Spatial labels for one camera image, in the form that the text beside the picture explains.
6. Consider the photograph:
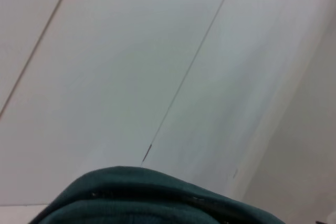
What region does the dark teal insulated bag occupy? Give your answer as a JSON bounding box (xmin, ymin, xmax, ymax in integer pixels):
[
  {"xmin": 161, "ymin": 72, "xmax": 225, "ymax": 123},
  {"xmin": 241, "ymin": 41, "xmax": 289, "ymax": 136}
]
[{"xmin": 27, "ymin": 165, "xmax": 279, "ymax": 224}]

